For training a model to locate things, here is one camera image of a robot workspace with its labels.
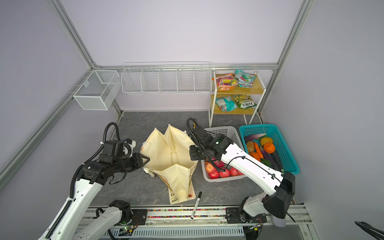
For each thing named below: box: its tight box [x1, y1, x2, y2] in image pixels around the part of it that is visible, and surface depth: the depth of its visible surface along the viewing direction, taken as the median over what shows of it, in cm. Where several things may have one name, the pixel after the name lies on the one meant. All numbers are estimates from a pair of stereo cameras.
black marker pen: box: [190, 191, 203, 220], surface depth 79 cm
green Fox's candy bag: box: [231, 94, 258, 110], surface depth 103 cm
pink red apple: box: [205, 162, 215, 174], surface depth 81 cm
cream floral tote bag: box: [140, 124, 199, 205], surface depth 79 cm
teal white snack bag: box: [215, 96, 238, 112], surface depth 101 cm
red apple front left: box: [209, 170, 220, 179], surface depth 84 cm
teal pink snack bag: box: [234, 70, 257, 88], surface depth 89 cm
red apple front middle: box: [219, 169, 231, 178], surface depth 84 cm
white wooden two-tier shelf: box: [208, 70, 267, 128], surface depth 91 cm
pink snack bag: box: [216, 73, 238, 91], surface depth 86 cm
